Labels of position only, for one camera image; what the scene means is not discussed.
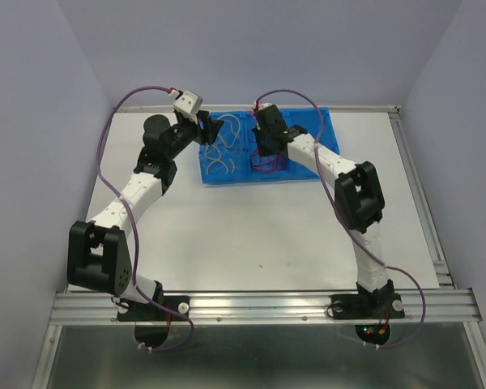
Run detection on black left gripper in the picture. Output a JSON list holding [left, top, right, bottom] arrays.
[[165, 109, 224, 160]]

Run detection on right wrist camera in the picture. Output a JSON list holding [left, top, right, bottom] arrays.
[[251, 101, 262, 112]]

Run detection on aluminium front mounting rail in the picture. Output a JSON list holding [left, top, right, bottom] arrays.
[[49, 289, 482, 327]]

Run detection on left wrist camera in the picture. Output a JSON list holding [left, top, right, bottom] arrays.
[[168, 88, 203, 124]]

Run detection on blue three-compartment plastic bin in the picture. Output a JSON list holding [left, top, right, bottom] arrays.
[[197, 107, 343, 186]]

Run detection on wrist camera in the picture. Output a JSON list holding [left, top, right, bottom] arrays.
[[168, 88, 203, 124], [251, 101, 262, 112]]

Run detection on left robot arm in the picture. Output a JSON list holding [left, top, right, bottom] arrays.
[[66, 110, 224, 319]]

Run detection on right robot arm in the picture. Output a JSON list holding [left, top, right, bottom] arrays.
[[254, 105, 405, 320]]

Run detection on thick dark red wire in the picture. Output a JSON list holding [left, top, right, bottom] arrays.
[[246, 125, 288, 173]]

